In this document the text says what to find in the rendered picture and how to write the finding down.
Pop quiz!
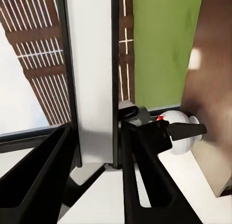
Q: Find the hardback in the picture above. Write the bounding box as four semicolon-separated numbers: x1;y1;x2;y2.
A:
57;0;119;168

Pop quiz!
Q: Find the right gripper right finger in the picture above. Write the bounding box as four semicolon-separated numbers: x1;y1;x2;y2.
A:
121;120;203;224

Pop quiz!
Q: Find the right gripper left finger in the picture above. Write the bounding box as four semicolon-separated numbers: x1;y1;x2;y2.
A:
0;122;75;224

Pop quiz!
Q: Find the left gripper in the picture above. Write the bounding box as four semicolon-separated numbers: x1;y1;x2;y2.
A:
108;121;207;169

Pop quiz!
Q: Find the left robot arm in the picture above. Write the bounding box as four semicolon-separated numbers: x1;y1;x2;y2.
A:
57;100;207;223

